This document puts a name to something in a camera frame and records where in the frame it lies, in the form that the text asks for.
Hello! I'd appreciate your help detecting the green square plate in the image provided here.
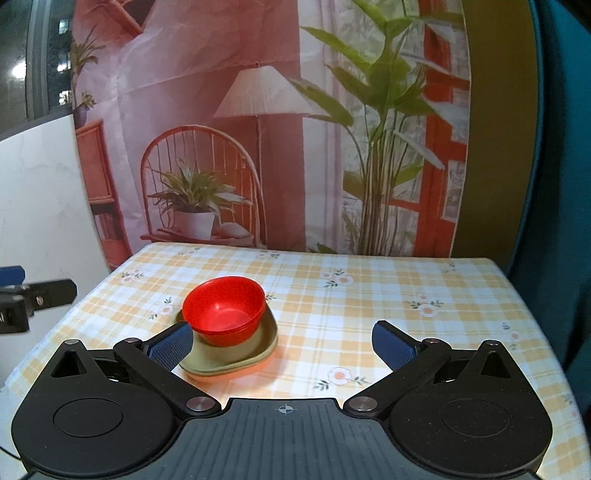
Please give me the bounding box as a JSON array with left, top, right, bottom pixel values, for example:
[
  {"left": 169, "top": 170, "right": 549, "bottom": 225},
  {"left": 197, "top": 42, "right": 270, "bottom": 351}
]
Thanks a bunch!
[{"left": 179, "top": 307, "right": 279, "bottom": 372}]

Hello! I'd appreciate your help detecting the red bowl front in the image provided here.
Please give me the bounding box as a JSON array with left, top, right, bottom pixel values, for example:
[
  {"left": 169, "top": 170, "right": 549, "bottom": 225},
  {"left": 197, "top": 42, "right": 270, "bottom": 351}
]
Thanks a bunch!
[{"left": 181, "top": 276, "right": 266, "bottom": 347}]

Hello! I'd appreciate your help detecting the orange square plate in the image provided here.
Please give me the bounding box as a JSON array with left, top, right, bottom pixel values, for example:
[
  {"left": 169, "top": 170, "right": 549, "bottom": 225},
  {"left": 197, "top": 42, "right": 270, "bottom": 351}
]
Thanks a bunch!
[{"left": 181, "top": 352, "right": 276, "bottom": 383}]

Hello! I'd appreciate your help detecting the yellow plaid tablecloth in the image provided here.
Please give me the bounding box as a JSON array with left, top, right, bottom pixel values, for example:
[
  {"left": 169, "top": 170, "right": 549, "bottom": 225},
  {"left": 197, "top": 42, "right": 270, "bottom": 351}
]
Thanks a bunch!
[{"left": 6, "top": 243, "right": 590, "bottom": 479}]

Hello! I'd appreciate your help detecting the printed room backdrop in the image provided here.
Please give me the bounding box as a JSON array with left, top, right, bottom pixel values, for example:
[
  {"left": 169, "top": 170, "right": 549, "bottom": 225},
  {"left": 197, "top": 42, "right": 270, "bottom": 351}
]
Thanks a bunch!
[{"left": 70, "top": 1, "right": 470, "bottom": 268}]

